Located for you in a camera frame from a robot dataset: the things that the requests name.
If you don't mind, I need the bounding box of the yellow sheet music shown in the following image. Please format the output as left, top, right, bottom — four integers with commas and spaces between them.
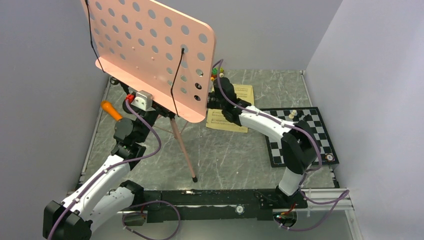
205, 84, 255, 133

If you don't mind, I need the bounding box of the pink music stand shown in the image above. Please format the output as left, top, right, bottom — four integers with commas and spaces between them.
81, 0, 217, 183

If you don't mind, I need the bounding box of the orange toy microphone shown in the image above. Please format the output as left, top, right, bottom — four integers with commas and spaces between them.
100, 100, 123, 121

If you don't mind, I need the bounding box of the black microphone stand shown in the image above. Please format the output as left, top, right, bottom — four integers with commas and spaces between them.
110, 75, 133, 114

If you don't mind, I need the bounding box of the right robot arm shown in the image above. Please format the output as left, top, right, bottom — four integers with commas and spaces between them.
207, 77, 322, 208

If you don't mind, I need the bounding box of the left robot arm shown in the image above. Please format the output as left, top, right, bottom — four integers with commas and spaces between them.
42, 106, 164, 240

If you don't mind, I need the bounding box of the red green brick car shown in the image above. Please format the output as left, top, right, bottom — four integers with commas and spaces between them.
210, 67, 225, 82

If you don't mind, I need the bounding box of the white chess piece upper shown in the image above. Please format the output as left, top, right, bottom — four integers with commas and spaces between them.
288, 110, 297, 120

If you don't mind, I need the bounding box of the black white chessboard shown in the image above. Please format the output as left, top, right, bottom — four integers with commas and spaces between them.
262, 106, 339, 168

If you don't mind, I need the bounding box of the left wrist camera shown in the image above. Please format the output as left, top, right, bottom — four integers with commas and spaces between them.
125, 90, 154, 112

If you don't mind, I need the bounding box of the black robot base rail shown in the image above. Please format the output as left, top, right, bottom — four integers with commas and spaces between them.
124, 188, 308, 223

